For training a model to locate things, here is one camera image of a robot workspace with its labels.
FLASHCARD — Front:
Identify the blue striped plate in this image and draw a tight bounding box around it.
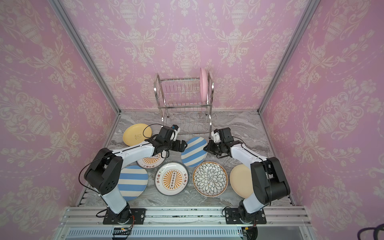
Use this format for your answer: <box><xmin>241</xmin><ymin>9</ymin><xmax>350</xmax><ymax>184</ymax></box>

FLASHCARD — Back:
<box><xmin>181</xmin><ymin>137</ymin><xmax>208</xmax><ymax>168</ymax></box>
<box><xmin>118</xmin><ymin>165</ymin><xmax>149</xmax><ymax>202</ymax></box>

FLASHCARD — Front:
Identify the pink plate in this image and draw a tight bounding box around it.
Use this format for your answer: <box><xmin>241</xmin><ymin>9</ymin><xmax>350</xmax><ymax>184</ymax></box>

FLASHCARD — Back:
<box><xmin>200</xmin><ymin>68</ymin><xmax>211</xmax><ymax>104</ymax></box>

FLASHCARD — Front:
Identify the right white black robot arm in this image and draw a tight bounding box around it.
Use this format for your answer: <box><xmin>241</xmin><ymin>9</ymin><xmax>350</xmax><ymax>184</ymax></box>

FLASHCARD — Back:
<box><xmin>204</xmin><ymin>128</ymin><xmax>291</xmax><ymax>223</ymax></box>

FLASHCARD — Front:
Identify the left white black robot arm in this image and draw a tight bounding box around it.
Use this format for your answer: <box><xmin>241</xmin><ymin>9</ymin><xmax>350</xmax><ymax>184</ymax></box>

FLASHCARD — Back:
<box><xmin>83</xmin><ymin>125</ymin><xmax>188</xmax><ymax>224</ymax></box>

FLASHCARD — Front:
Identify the upper orange sunburst plate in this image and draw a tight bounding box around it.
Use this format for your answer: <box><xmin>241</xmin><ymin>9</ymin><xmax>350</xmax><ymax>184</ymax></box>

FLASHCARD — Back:
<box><xmin>137</xmin><ymin>153</ymin><xmax>165</xmax><ymax>169</ymax></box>

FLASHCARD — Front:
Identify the orange sunburst plate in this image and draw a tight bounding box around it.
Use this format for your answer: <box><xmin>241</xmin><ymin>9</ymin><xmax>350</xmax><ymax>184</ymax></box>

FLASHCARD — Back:
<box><xmin>155</xmin><ymin>162</ymin><xmax>189</xmax><ymax>196</ymax></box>
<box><xmin>137</xmin><ymin>153</ymin><xmax>165</xmax><ymax>169</ymax></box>

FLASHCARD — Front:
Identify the lower orange sunburst plate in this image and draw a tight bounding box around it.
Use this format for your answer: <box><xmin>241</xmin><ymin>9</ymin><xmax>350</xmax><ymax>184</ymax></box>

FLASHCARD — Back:
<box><xmin>155</xmin><ymin>162</ymin><xmax>189</xmax><ymax>196</ymax></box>

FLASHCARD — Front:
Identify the beige plate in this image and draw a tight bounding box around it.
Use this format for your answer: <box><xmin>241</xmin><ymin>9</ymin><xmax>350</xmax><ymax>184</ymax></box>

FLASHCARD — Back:
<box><xmin>230</xmin><ymin>164</ymin><xmax>254</xmax><ymax>199</ymax></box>

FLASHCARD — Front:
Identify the yellow plate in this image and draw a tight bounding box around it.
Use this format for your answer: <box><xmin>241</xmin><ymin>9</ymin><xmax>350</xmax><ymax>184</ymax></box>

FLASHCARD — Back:
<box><xmin>123</xmin><ymin>124</ymin><xmax>152</xmax><ymax>146</ymax></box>

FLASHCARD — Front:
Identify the small electronics board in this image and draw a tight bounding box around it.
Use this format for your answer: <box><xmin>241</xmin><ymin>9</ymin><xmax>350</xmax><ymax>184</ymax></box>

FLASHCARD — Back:
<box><xmin>113</xmin><ymin>228</ymin><xmax>132</xmax><ymax>237</ymax></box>

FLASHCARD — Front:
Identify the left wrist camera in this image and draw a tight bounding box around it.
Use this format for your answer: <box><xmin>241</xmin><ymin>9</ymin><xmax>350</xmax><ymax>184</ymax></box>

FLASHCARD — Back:
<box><xmin>171</xmin><ymin>125</ymin><xmax>180</xmax><ymax>141</ymax></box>

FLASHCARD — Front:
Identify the chrome wire dish rack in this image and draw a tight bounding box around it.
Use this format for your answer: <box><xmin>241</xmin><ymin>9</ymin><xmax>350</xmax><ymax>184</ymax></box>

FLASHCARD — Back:
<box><xmin>154</xmin><ymin>74</ymin><xmax>215</xmax><ymax>138</ymax></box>

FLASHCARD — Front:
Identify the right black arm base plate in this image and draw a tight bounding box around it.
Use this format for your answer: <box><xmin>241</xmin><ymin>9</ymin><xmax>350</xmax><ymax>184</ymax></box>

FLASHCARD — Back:
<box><xmin>222</xmin><ymin>208</ymin><xmax>267</xmax><ymax>225</ymax></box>

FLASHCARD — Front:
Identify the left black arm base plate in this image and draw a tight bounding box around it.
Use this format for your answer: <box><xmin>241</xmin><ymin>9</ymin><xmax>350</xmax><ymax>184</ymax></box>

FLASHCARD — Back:
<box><xmin>103</xmin><ymin>208</ymin><xmax>146</xmax><ymax>225</ymax></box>

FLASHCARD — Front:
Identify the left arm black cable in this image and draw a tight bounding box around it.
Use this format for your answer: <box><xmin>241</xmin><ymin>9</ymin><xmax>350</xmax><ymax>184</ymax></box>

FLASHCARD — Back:
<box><xmin>78</xmin><ymin>123</ymin><xmax>169</xmax><ymax>193</ymax></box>

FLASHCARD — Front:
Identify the aluminium rail frame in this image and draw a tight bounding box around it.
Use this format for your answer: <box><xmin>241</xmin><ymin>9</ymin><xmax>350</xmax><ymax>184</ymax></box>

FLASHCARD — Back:
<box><xmin>54</xmin><ymin>206</ymin><xmax>316</xmax><ymax>240</ymax></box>

